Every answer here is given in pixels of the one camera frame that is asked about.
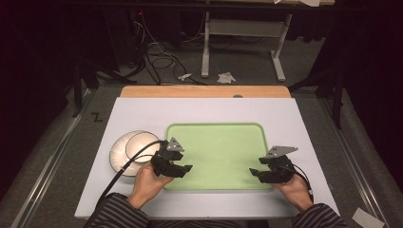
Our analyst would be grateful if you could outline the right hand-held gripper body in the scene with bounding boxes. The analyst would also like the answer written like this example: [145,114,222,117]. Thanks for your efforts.
[263,145,299,184]

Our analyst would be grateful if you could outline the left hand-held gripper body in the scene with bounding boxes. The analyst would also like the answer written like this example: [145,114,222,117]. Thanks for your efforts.
[149,136,186,179]

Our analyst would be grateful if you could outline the person's right hand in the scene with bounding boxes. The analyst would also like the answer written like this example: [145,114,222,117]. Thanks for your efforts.
[273,172,315,213]

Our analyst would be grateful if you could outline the person's left hand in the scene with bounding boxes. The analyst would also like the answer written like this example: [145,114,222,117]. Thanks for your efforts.
[126,161,176,211]

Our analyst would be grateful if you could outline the small white plate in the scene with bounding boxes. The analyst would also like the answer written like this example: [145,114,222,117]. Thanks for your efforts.
[125,131,162,164]

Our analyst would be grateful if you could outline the green tray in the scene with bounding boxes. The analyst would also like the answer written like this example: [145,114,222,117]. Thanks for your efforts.
[163,122,275,192]

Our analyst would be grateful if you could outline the large white plate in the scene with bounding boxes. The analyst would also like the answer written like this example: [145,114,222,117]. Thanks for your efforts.
[108,129,163,178]

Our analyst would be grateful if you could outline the white table mat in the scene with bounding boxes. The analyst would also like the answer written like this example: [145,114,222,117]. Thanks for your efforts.
[73,96,341,220]

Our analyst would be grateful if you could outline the large crumpled white paper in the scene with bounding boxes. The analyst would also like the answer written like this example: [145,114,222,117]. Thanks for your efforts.
[217,71,238,86]

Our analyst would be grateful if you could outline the black metal stand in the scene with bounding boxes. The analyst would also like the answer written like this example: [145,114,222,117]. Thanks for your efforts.
[287,65,347,130]
[71,58,101,119]

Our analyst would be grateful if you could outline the flat white paper sheet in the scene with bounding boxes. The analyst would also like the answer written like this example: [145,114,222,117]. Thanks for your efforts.
[351,206,386,228]

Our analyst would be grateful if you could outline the white paper on desk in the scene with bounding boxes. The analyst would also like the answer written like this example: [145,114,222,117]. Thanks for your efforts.
[298,0,322,8]

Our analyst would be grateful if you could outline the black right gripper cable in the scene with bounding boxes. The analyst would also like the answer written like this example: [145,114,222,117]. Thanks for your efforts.
[289,163,316,204]

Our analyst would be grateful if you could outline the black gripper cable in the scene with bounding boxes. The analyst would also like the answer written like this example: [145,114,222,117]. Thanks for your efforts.
[83,139,168,228]
[289,163,316,204]

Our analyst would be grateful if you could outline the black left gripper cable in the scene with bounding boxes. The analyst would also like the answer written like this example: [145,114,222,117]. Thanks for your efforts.
[83,139,168,228]

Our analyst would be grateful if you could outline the metal floor rail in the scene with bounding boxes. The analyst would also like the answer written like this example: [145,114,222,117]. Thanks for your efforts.
[10,88,97,228]
[317,96,392,228]

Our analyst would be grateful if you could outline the black floor cables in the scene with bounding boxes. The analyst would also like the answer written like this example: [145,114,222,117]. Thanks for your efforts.
[94,10,207,87]

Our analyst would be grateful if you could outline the white desk frame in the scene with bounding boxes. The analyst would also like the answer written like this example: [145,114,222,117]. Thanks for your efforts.
[201,10,295,83]

